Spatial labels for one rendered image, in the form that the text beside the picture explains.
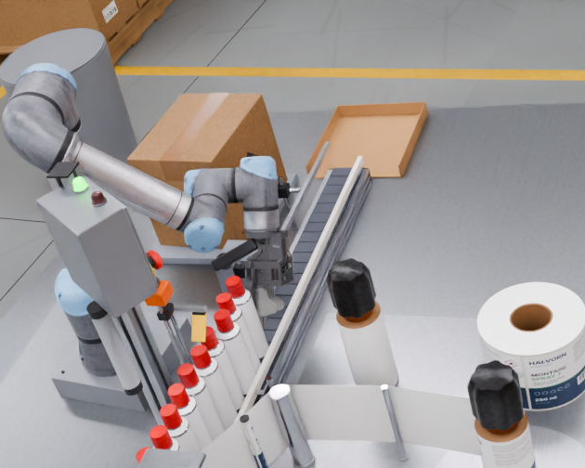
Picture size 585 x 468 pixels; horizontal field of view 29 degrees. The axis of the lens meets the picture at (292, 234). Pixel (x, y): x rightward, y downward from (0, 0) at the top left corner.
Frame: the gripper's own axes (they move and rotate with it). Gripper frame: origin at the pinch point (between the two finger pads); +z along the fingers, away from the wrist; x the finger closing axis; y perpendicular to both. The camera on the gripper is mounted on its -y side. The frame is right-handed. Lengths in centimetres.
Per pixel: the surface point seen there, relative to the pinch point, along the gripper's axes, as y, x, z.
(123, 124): -148, 192, -35
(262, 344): 2.0, -3.3, 4.2
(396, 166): 11, 67, -27
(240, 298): 1.0, -10.0, -7.2
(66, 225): -7, -57, -29
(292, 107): -97, 252, -37
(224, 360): 2.1, -21.4, 2.9
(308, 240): -0.9, 32.6, -12.4
